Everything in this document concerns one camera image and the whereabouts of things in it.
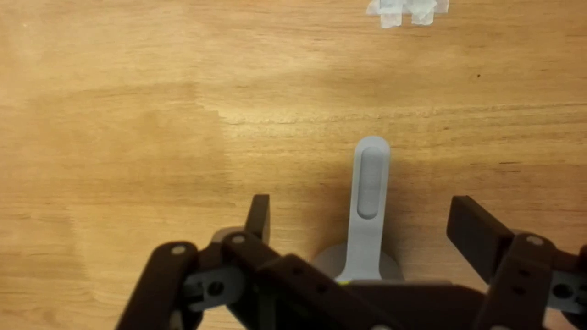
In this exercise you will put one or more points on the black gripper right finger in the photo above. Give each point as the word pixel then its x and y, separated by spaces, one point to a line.
pixel 525 281

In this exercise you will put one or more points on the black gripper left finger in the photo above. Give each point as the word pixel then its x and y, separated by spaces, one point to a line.
pixel 244 286

